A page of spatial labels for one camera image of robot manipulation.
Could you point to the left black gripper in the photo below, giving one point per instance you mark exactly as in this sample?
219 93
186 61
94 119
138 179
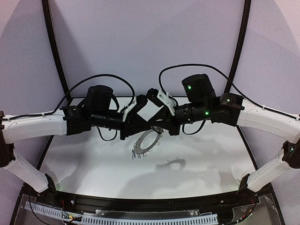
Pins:
125 126

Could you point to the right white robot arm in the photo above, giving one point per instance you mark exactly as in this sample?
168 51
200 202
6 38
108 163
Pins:
233 110

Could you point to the left black frame post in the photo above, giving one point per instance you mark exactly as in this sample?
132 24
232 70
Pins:
53 44

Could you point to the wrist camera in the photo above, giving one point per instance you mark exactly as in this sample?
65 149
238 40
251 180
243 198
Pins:
152 95
141 102

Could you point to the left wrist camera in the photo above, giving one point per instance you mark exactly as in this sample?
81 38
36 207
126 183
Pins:
141 102

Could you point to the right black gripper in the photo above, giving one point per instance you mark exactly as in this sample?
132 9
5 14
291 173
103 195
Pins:
173 123

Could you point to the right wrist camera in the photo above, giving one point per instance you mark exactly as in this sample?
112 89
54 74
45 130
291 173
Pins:
152 95

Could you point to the white slotted cable duct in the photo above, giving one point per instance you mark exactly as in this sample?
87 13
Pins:
105 217

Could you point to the black frame post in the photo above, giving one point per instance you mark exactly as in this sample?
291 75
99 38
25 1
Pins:
53 44
240 40

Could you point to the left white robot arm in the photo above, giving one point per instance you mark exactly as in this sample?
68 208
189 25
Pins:
93 111

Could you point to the metal ring plate with keyrings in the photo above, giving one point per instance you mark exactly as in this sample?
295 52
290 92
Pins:
146 142

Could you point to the black front frame rail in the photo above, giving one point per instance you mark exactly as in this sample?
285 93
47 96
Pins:
87 203

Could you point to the right black frame post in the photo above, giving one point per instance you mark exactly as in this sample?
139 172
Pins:
240 40

